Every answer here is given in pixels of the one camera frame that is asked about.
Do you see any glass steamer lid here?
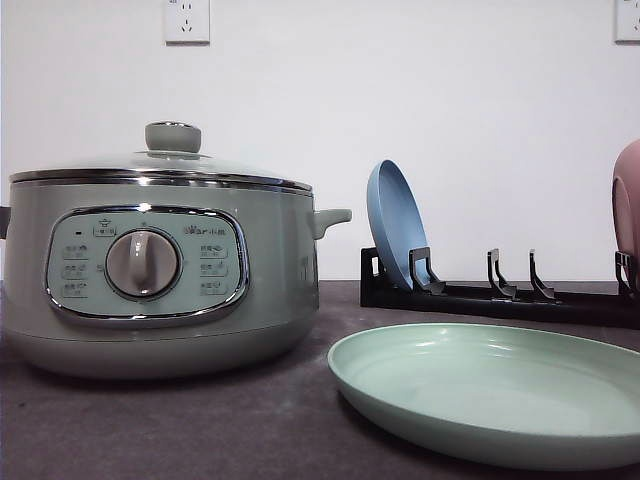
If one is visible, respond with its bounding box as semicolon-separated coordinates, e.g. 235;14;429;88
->
8;119;315;193

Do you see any green plate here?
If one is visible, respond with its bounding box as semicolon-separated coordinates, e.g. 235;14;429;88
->
327;322;640;459

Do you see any green electric steamer pot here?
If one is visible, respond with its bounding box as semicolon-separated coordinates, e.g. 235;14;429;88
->
0;175;353;380

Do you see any blue plate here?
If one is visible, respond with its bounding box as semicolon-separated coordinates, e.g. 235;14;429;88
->
366;158;430;291

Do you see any black plate rack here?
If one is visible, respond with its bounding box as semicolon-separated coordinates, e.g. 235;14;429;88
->
359;244;640;330

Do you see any pink plate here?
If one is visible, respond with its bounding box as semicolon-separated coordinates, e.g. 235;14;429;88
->
610;139;640;252

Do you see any white wall socket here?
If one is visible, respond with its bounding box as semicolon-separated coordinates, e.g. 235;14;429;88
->
164;0;211;46
613;0;640;45

